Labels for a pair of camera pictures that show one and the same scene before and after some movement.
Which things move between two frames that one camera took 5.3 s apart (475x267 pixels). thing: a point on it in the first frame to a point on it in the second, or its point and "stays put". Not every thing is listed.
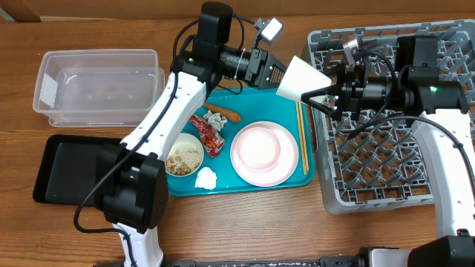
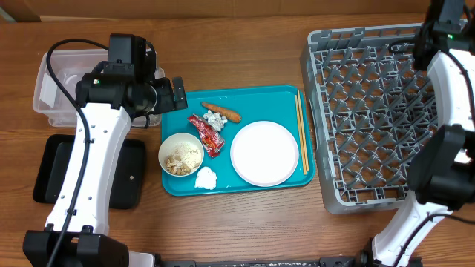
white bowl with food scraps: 185,155 stays put
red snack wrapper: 211,139 stays put
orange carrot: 228,114 stays put
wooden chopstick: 301,139 to 303,128
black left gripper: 261,55 to 168,102
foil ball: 215,119 stays put
